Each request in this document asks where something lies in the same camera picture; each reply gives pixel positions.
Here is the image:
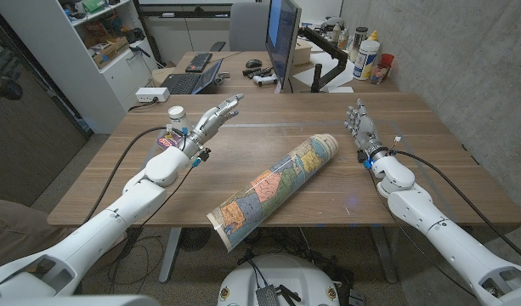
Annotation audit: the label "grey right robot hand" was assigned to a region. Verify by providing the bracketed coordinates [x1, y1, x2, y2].
[343, 98, 391, 163]

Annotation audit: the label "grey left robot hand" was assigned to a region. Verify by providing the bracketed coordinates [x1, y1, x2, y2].
[181, 93, 245, 162]

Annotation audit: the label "white paper cup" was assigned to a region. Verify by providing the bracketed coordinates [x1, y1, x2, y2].
[167, 105, 194, 135]

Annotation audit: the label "small purple box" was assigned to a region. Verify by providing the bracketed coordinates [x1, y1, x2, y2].
[156, 130, 185, 150]

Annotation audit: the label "white power strip box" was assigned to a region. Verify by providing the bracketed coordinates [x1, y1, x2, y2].
[134, 87, 171, 104]

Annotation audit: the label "rolled colourful map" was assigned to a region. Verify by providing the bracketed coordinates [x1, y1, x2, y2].
[206, 133, 340, 253]

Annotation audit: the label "beige box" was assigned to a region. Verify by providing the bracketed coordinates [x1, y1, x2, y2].
[292, 37, 313, 66]

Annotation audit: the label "brown cardboard box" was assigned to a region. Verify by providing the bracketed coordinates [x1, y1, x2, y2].
[89, 36, 130, 69]

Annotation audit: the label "open dark laptop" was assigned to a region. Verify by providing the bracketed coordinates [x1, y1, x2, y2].
[160, 58, 224, 95]

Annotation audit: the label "wooden office desk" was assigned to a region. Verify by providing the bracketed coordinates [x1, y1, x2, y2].
[168, 50, 400, 95]

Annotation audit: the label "clear glass with print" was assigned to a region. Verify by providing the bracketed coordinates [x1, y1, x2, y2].
[369, 63, 389, 85]

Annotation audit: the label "black keyboard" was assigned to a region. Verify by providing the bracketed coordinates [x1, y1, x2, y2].
[184, 52, 213, 74]

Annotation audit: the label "white game controller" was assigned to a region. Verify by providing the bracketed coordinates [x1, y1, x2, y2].
[252, 73, 279, 88]

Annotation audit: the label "black remote control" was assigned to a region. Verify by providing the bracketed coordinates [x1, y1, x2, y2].
[241, 66, 275, 80]

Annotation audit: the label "white paper sheets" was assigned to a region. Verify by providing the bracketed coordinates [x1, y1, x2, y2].
[292, 51, 355, 91]

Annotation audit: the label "black lidded jar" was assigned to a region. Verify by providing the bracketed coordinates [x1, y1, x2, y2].
[348, 26, 369, 63]

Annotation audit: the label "grey office chair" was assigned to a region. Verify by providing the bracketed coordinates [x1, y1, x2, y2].
[208, 2, 270, 53]

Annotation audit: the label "black computer monitor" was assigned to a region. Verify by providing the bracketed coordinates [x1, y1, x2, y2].
[264, 0, 303, 94]

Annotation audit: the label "black floor fan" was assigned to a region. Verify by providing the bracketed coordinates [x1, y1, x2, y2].
[178, 227, 212, 252]

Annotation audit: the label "grey table leg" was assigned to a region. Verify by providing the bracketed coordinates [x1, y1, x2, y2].
[369, 226, 399, 284]
[158, 227, 183, 284]

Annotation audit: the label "white shelf cabinet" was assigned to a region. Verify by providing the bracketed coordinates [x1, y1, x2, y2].
[0, 0, 157, 135]

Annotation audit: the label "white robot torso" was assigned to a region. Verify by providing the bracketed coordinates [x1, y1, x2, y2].
[217, 253, 341, 306]

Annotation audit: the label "person leg in khaki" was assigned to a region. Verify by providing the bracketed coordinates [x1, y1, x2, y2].
[0, 198, 129, 273]

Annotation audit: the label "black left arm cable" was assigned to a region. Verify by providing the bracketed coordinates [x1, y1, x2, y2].
[83, 126, 189, 224]

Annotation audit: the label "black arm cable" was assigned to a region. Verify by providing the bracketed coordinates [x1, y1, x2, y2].
[83, 126, 189, 224]
[389, 149, 521, 264]

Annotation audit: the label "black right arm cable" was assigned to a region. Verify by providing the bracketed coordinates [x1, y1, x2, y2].
[389, 149, 521, 264]

